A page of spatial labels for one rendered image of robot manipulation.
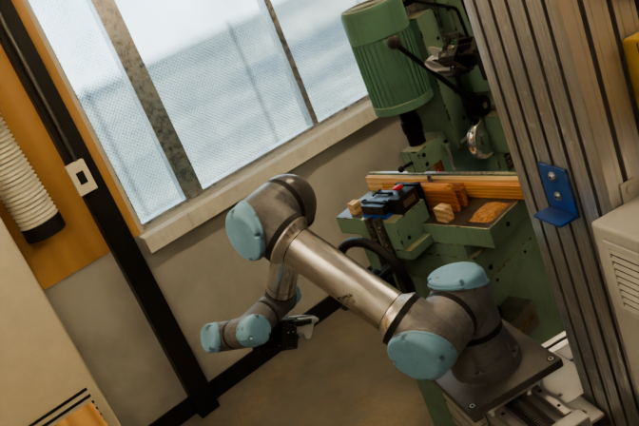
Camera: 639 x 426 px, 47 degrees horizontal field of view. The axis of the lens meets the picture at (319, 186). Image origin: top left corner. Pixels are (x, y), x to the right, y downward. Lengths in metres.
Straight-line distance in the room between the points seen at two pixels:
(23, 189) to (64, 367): 0.66
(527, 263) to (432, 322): 0.89
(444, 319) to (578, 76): 0.55
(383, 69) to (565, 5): 1.03
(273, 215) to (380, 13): 0.75
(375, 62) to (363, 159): 1.71
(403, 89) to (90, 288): 1.67
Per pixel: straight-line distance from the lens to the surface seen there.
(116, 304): 3.23
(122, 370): 3.32
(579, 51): 1.10
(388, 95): 2.07
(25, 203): 2.87
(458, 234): 2.04
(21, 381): 2.89
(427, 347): 1.38
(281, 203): 1.52
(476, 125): 2.19
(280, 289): 1.82
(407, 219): 2.06
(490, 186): 2.10
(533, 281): 2.30
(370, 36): 2.03
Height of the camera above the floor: 1.77
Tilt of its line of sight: 19 degrees down
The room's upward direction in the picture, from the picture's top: 22 degrees counter-clockwise
